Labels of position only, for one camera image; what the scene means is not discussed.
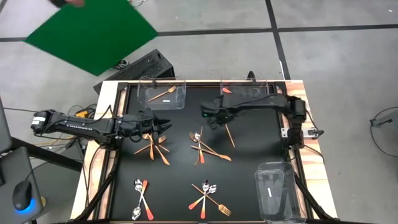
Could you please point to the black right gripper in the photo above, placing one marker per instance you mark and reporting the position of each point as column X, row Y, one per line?
column 217, row 109

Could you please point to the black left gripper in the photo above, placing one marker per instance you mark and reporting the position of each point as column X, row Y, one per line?
column 146, row 124

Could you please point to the clear plastic bin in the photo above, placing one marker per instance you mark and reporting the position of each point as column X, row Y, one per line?
column 289, row 186
column 248, row 88
column 146, row 99

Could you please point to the gold chopstick rod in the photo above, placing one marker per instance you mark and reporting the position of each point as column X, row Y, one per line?
column 224, row 209

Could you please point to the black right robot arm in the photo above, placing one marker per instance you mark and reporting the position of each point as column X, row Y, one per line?
column 264, row 101

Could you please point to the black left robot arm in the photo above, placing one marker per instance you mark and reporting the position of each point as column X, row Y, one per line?
column 79, row 127

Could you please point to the person's shoe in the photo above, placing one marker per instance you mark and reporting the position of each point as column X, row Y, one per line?
column 121, row 64

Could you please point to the yellow power plug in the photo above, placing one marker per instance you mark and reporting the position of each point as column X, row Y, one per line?
column 81, row 114

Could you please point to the green board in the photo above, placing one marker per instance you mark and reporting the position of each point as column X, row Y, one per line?
column 93, row 34

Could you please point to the operator desk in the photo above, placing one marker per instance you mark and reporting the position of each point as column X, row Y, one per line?
column 18, row 161

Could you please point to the person's hand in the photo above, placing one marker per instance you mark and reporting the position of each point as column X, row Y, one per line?
column 76, row 2

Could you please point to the black computer mouse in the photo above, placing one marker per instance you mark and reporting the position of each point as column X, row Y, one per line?
column 21, row 194

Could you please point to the grey floor stand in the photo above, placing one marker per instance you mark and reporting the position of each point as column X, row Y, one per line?
column 385, row 119

